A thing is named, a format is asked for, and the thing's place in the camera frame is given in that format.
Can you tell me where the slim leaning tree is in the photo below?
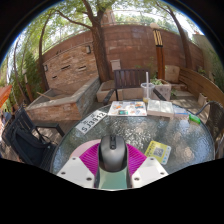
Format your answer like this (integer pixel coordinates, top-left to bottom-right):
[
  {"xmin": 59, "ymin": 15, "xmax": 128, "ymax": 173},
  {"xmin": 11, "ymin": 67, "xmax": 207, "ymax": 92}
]
[{"xmin": 154, "ymin": 1, "xmax": 195, "ymax": 70}]

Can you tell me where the black grey computer mouse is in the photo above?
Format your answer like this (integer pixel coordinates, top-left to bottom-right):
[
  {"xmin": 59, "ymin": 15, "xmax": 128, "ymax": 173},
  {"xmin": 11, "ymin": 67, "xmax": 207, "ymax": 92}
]
[{"xmin": 98, "ymin": 134, "xmax": 129, "ymax": 173}]

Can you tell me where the curved wooden bench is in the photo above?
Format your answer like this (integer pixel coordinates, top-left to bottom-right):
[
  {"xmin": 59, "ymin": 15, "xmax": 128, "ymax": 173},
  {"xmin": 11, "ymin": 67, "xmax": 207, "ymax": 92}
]
[{"xmin": 178, "ymin": 66, "xmax": 224, "ymax": 108}]

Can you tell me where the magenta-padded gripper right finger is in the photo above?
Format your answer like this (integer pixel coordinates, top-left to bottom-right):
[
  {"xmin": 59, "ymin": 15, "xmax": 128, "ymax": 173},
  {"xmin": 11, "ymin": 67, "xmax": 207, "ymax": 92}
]
[{"xmin": 126, "ymin": 143, "xmax": 170, "ymax": 190}]

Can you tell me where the yellow card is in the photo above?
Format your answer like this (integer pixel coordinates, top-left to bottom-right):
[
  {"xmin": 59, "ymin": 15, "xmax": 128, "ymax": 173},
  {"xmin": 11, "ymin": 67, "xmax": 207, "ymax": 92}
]
[{"xmin": 144, "ymin": 140, "xmax": 172, "ymax": 166}]

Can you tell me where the dark wicker chair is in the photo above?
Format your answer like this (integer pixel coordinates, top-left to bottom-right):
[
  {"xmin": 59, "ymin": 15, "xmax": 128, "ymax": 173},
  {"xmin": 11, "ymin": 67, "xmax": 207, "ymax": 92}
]
[{"xmin": 195, "ymin": 100, "xmax": 224, "ymax": 159}]

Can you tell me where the grey wall utility box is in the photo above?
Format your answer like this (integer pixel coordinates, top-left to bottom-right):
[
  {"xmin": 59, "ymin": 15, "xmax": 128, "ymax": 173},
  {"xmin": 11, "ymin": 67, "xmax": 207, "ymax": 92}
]
[{"xmin": 110, "ymin": 59, "xmax": 122, "ymax": 72}]

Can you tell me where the thin bent tree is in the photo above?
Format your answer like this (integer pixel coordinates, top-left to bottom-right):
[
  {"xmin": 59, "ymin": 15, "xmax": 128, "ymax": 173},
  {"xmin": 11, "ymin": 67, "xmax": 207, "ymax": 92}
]
[{"xmin": 36, "ymin": 9, "xmax": 57, "ymax": 92}]

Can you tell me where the clear plastic cup with straw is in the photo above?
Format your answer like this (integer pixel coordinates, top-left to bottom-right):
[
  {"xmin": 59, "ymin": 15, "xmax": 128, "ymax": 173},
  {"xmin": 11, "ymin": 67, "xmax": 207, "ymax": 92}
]
[{"xmin": 140, "ymin": 71, "xmax": 156, "ymax": 104}]

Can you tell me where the white licence plate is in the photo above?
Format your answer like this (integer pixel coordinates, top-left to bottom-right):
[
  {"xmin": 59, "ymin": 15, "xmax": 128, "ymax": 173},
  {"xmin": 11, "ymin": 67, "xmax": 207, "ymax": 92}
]
[{"xmin": 74, "ymin": 109, "xmax": 108, "ymax": 135}]

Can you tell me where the colourful picture book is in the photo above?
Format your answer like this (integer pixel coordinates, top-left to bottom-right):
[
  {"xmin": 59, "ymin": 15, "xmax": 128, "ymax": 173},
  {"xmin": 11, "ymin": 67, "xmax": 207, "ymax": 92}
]
[{"xmin": 107, "ymin": 100, "xmax": 148, "ymax": 117}]

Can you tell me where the dark wooden slatted chair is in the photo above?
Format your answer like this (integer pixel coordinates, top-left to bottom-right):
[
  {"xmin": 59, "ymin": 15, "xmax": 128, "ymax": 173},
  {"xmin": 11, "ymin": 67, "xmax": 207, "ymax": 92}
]
[{"xmin": 102, "ymin": 68, "xmax": 168, "ymax": 106}]

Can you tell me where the low concrete planter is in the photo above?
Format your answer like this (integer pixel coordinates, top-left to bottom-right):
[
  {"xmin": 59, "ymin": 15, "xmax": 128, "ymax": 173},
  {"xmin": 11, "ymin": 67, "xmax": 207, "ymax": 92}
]
[{"xmin": 96, "ymin": 79, "xmax": 118, "ymax": 104}]

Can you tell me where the wooden garden lamp post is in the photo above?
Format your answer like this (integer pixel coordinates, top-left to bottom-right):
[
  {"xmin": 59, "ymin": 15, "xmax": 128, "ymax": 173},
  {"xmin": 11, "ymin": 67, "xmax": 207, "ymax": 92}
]
[{"xmin": 149, "ymin": 22, "xmax": 166, "ymax": 80}]

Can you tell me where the stone raised garden bed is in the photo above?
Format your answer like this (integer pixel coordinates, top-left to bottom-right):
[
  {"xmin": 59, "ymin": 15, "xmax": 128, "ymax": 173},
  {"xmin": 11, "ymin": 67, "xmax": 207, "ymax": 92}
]
[{"xmin": 25, "ymin": 75, "xmax": 102, "ymax": 122}]

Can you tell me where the round green mouse pad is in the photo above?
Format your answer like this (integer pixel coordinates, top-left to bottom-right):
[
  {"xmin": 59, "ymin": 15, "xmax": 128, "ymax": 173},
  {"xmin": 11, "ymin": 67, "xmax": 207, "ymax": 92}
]
[{"xmin": 69, "ymin": 139, "xmax": 132, "ymax": 191}]

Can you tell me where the green lighter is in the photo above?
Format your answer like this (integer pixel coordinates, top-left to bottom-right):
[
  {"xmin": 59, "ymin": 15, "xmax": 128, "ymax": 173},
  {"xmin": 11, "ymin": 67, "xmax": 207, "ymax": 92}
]
[{"xmin": 188, "ymin": 113, "xmax": 202, "ymax": 126}]

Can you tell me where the thick forked tree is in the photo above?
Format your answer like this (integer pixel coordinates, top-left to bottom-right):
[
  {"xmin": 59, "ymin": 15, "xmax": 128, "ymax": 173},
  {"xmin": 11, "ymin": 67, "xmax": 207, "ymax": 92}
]
[{"xmin": 54, "ymin": 0, "xmax": 115, "ymax": 84}]

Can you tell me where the white book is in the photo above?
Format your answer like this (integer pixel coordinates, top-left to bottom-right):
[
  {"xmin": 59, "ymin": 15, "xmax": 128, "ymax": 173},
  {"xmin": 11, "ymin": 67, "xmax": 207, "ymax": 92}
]
[{"xmin": 146, "ymin": 99, "xmax": 175, "ymax": 118}]

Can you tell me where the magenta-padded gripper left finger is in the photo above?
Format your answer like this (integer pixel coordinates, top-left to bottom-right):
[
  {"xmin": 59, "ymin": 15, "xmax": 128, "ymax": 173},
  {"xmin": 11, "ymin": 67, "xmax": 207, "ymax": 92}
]
[{"xmin": 56, "ymin": 142, "xmax": 101, "ymax": 189}]

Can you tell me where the black metal chair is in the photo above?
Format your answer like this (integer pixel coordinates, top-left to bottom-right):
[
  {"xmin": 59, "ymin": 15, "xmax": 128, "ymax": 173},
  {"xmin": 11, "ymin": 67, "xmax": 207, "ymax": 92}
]
[{"xmin": 1, "ymin": 106, "xmax": 66, "ymax": 171}]

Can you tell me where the beige stone block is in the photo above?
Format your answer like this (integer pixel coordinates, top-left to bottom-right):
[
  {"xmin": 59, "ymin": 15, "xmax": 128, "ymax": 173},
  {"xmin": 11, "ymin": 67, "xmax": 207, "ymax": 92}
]
[{"xmin": 164, "ymin": 64, "xmax": 181, "ymax": 84}]

